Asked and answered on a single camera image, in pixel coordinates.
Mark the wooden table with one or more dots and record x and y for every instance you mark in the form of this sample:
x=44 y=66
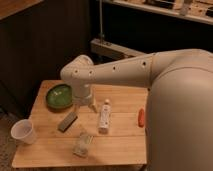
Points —
x=123 y=145

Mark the grey rectangular block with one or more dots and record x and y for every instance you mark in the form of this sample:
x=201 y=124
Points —
x=67 y=121

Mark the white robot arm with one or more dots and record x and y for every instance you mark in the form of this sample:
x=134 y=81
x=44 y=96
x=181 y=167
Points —
x=179 y=107

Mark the green ceramic bowl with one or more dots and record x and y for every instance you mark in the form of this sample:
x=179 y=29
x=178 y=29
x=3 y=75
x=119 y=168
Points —
x=59 y=97

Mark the grey metal beam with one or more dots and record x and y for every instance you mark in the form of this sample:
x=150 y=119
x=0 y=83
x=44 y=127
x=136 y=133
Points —
x=111 y=50

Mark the white plastic bottle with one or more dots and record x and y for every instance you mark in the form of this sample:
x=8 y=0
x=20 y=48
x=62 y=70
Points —
x=104 y=119

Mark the dark wooden cabinet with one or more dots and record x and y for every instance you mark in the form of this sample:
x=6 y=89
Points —
x=35 y=44

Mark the metal shelf with clutter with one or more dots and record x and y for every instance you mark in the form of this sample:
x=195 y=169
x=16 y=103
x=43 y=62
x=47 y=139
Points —
x=193 y=10

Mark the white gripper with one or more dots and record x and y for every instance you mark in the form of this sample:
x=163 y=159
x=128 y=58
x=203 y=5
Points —
x=82 y=95

